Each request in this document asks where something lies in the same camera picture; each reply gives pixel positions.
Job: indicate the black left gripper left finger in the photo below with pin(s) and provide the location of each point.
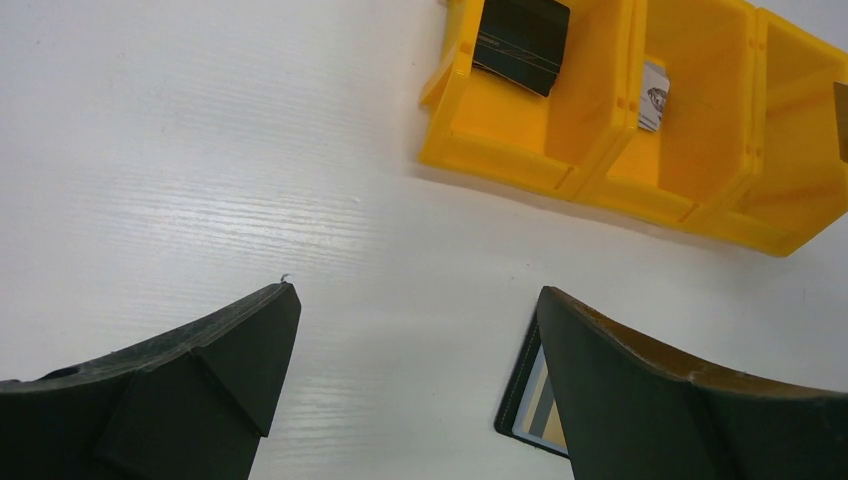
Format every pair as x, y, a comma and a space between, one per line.
191, 403

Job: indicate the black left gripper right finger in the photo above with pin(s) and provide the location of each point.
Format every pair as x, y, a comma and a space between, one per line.
633, 407

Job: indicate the silver patterned card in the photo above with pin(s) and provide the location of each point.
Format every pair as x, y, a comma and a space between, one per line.
655, 86

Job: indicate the black wallet in bin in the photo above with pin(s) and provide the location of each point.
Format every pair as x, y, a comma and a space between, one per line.
523, 41

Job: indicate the gold striped card in holder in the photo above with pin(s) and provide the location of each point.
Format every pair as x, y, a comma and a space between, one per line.
537, 420

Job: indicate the black leather card holder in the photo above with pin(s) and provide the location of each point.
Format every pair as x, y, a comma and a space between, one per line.
510, 400

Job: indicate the yellow three-compartment bin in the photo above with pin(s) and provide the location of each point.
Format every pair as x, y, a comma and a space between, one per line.
749, 149

